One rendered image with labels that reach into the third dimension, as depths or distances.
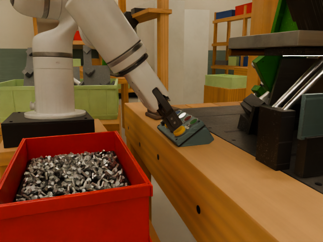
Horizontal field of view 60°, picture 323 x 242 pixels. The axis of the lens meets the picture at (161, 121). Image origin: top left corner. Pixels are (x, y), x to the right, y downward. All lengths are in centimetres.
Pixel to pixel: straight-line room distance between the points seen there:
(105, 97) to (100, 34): 86
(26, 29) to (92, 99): 618
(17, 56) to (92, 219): 714
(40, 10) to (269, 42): 70
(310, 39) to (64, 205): 37
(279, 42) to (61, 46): 68
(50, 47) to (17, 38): 658
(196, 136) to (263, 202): 26
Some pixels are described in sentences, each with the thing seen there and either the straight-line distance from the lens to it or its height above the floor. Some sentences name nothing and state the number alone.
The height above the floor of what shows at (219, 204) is 87.
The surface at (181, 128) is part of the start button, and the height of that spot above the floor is 94.
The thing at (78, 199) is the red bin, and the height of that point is 91.
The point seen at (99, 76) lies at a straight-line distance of 165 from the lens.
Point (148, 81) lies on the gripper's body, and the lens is 55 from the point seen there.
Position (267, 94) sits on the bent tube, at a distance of 79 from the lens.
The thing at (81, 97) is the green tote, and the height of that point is 90.
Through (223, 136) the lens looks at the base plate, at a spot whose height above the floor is 90.
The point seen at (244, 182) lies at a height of 90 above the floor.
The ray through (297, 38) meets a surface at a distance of 39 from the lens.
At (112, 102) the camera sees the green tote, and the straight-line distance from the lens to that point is 140.
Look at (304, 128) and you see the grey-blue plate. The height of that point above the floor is 98.
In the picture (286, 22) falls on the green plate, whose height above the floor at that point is 117.
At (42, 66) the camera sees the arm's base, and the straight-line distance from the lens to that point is 93.
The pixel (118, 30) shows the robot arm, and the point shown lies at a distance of 55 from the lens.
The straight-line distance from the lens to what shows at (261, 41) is 44.
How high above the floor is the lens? 110
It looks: 13 degrees down
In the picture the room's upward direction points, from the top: straight up
